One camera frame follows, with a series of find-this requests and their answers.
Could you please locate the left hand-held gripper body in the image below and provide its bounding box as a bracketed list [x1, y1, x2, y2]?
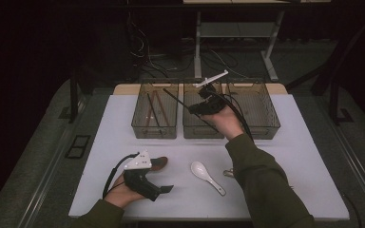
[123, 150, 162, 202]

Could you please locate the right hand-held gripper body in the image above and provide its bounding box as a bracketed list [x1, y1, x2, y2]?
[192, 69, 229, 116]

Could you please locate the smoky transparent plastic bin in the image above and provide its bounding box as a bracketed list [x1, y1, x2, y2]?
[226, 78, 281, 141]
[131, 78, 180, 140]
[182, 78, 229, 140]

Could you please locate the person's right hand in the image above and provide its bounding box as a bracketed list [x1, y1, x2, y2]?
[200, 107, 245, 141]

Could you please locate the person's left hand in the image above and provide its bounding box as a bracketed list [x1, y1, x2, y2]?
[104, 175, 146, 210]

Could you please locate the brown wooden spoon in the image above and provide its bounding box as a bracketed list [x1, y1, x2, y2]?
[150, 156, 169, 173]

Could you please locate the white ceramic spoon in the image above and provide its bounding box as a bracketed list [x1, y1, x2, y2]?
[190, 161, 227, 197]

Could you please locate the black metal stand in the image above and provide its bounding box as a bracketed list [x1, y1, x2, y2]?
[286, 12, 365, 126]
[58, 67, 88, 124]

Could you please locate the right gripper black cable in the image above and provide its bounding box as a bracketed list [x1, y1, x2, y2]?
[215, 89, 255, 142]

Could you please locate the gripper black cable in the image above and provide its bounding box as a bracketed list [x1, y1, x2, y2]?
[215, 89, 255, 142]
[102, 152, 140, 200]

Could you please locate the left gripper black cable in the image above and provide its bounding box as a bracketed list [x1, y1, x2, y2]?
[102, 152, 140, 200]

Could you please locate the white metal desk frame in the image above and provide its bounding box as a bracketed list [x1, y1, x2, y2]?
[182, 0, 332, 83]

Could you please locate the floor cable bundle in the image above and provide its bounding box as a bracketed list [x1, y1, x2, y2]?
[125, 12, 251, 80]

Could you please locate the metal floor rail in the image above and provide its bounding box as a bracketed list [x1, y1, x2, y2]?
[327, 120, 365, 218]
[18, 101, 88, 228]

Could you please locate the thin black cable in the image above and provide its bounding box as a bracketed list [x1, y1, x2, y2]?
[341, 192, 362, 228]

